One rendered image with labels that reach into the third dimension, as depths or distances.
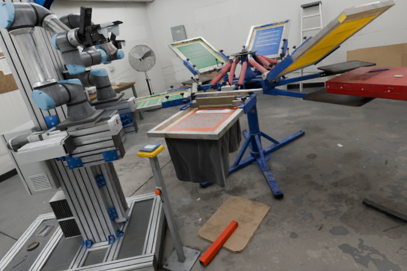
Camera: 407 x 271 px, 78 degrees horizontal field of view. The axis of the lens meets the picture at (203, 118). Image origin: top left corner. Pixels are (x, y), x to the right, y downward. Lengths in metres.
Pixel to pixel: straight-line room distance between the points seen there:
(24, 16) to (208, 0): 5.48
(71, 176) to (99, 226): 0.46
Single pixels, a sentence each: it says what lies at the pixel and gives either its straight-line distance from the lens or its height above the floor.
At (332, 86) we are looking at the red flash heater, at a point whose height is 1.07.
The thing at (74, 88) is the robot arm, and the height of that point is 1.44.
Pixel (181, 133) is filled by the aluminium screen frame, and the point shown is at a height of 0.99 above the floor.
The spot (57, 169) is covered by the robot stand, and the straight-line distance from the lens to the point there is 2.06.
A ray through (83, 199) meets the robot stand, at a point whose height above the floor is 0.62.
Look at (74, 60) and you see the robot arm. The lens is 1.33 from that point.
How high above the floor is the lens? 1.58
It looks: 18 degrees down
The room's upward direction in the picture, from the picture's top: 11 degrees counter-clockwise
